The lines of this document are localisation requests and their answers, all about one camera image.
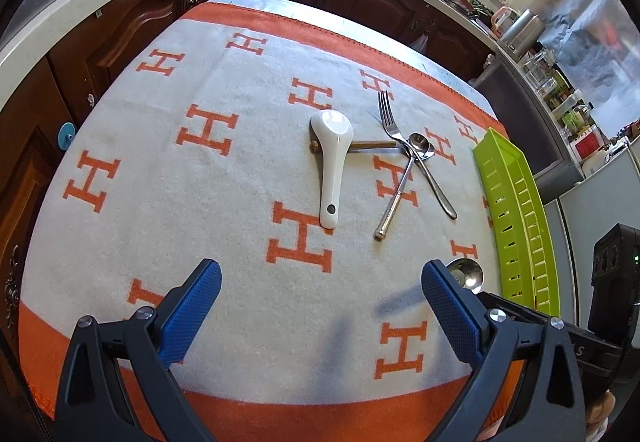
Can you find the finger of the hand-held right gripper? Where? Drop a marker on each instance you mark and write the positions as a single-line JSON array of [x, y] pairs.
[[530, 313]]

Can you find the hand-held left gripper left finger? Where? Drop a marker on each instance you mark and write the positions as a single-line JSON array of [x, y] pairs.
[[195, 312]]

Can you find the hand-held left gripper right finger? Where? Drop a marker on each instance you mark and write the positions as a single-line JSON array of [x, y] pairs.
[[450, 307]]

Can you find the large metal spoon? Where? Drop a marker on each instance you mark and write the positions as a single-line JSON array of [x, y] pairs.
[[470, 274]]

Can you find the green slotted plastic tray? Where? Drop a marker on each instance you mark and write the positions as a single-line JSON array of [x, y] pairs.
[[515, 222]]

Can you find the person's right hand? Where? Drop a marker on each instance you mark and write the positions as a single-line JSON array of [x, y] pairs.
[[600, 417]]

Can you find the orange and grey printed blanket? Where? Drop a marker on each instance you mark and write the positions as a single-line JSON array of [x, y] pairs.
[[200, 222]]

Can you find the white refrigerator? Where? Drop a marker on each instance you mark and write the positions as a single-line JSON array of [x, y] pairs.
[[590, 202]]

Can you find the white ceramic spoon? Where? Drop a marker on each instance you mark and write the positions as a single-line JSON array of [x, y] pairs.
[[332, 172]]

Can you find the thick brown chopstick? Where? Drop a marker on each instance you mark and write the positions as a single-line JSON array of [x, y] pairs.
[[372, 145]]

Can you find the metal fork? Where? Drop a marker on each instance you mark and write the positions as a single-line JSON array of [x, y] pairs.
[[386, 114]]

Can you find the row of condiment bottles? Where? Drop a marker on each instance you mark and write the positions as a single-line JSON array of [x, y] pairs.
[[555, 92]]

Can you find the blue round cabinet hook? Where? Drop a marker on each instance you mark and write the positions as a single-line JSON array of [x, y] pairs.
[[66, 134]]

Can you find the pale patterned tablecloth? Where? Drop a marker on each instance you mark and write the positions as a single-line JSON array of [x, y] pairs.
[[440, 69]]

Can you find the clear plastic bag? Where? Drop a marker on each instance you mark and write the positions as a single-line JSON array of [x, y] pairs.
[[421, 42]]

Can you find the stainless steel pot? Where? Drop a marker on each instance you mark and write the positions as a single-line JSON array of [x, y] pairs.
[[522, 29]]

